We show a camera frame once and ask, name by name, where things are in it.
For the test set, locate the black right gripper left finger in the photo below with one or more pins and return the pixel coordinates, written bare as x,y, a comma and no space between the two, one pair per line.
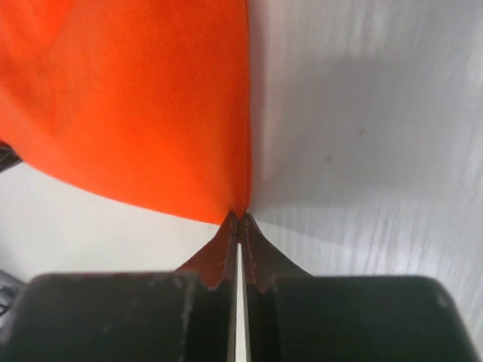
183,315

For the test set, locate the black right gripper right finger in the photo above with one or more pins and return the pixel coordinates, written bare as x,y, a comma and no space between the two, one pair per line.
292,315

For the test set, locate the orange t-shirt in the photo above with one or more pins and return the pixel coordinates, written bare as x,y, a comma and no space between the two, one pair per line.
143,102

